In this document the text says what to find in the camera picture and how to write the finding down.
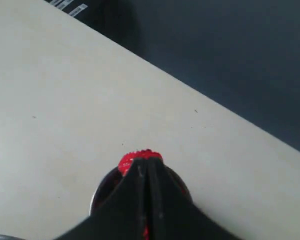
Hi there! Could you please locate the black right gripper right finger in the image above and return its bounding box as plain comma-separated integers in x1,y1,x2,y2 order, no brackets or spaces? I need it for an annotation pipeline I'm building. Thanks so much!
146,158,239,240

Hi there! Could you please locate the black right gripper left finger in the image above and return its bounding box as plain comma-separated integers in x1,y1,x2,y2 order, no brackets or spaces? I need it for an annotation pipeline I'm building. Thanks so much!
57,159,147,240

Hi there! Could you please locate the red candy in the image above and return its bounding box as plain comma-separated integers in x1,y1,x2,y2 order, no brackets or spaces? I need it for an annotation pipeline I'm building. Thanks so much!
117,149,163,177

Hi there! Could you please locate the small stainless steel cup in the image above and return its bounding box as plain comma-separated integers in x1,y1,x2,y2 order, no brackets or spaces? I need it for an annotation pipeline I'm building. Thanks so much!
88,165,193,216

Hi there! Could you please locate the round stainless steel plate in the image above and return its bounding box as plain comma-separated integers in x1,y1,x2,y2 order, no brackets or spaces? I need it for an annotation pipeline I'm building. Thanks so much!
0,234,23,240

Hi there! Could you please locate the dark object with white labels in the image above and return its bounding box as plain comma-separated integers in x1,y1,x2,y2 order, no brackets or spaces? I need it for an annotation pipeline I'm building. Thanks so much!
48,0,142,54

